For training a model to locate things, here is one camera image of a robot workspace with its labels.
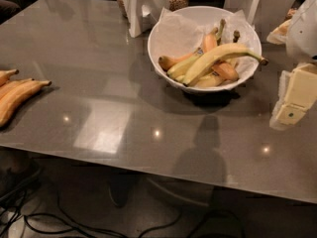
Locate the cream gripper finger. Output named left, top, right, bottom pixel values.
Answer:
left=275, top=62, right=317, bottom=125

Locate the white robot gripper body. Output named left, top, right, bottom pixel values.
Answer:
left=286, top=0, right=317, bottom=62

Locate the large yellow banana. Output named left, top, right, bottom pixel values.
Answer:
left=182, top=43, right=268, bottom=87

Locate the small orange banana right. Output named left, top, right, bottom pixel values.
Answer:
left=212, top=61, right=239, bottom=81

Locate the upright orange banana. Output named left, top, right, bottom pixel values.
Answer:
left=202, top=27, right=218, bottom=53

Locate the yellow banana at bowl bottom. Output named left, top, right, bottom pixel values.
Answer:
left=195, top=73, right=225, bottom=88

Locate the white bowl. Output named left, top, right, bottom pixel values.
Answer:
left=148, top=6, right=262, bottom=94

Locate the yellow banana with blue sticker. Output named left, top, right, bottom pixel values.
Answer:
left=166, top=49, right=203, bottom=79

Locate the orange banana at left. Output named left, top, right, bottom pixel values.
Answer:
left=158, top=54, right=192, bottom=71

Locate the middle banana on table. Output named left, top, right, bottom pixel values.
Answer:
left=0, top=78, right=33, bottom=99

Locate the banana on table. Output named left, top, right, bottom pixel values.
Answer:
left=0, top=78, right=33, bottom=99
left=0, top=69, right=19, bottom=86
left=0, top=80, right=52, bottom=127

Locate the front banana on table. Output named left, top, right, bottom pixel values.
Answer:
left=0, top=80, right=52, bottom=127

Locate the top banana on table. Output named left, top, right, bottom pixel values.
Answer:
left=0, top=69, right=19, bottom=86

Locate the bread in plastic bag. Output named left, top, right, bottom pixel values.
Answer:
left=266, top=8, right=297, bottom=45

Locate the white paper liner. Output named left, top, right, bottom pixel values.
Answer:
left=148, top=6, right=262, bottom=74

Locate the white folded cardboard stand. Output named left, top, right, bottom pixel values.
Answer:
left=123, top=0, right=168, bottom=38

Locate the black floor cable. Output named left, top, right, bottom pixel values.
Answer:
left=0, top=181, right=247, bottom=238

